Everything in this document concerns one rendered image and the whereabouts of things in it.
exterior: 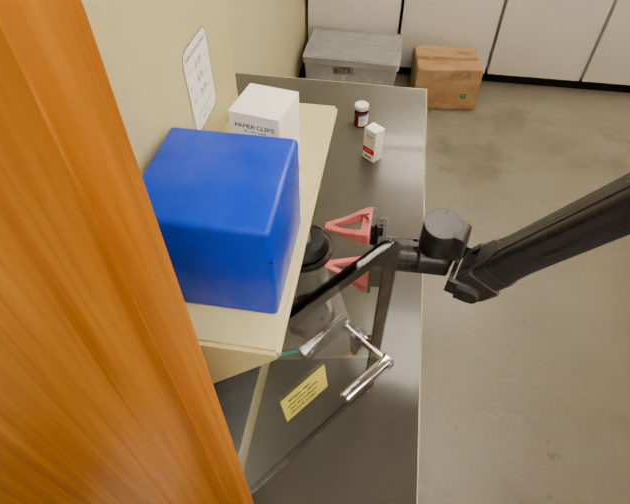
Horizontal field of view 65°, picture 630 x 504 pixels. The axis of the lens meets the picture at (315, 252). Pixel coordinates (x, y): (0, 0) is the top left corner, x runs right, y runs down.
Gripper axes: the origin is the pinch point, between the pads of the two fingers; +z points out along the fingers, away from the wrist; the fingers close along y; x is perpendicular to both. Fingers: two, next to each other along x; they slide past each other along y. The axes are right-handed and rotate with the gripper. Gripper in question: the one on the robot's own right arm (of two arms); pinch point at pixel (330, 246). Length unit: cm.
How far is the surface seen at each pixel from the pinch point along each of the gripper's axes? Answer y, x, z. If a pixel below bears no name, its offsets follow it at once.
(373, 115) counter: -24, -79, -3
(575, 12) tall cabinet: -65, -273, -114
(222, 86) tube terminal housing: 35.5, 11.8, 9.9
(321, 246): -1.2, -0.9, 1.6
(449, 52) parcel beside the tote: -89, -260, -43
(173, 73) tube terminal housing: 42.3, 22.1, 9.8
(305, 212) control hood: 31.2, 24.7, -0.9
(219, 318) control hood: 31.1, 36.8, 3.6
